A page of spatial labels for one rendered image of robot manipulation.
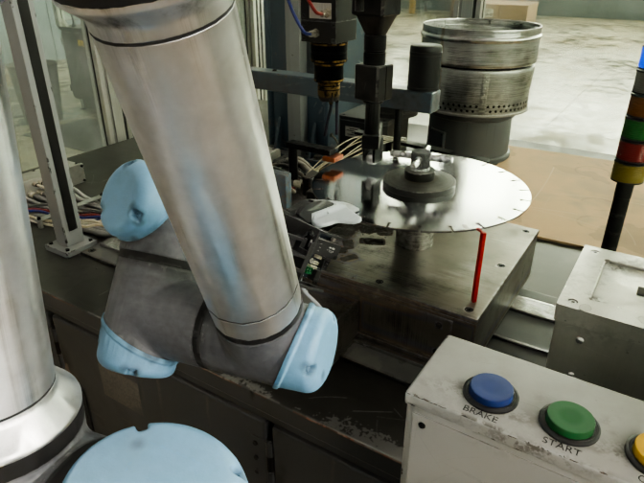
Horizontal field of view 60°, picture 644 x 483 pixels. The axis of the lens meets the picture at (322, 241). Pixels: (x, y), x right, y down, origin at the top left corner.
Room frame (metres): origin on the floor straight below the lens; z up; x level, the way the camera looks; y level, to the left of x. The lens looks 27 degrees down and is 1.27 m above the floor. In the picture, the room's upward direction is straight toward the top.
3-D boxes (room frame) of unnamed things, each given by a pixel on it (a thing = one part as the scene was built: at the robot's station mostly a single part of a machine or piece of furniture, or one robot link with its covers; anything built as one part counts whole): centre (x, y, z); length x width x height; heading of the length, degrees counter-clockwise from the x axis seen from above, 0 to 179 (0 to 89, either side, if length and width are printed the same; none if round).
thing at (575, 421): (0.37, -0.22, 0.90); 0.04 x 0.04 x 0.02
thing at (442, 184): (0.81, -0.15, 0.96); 0.11 x 0.11 x 0.03
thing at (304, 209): (0.65, 0.02, 0.97); 0.09 x 0.02 x 0.05; 134
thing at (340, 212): (0.67, -0.03, 0.96); 0.09 x 0.06 x 0.03; 134
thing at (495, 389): (0.41, -0.16, 0.90); 0.04 x 0.04 x 0.02
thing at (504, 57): (1.56, -0.41, 0.93); 0.31 x 0.31 x 0.36
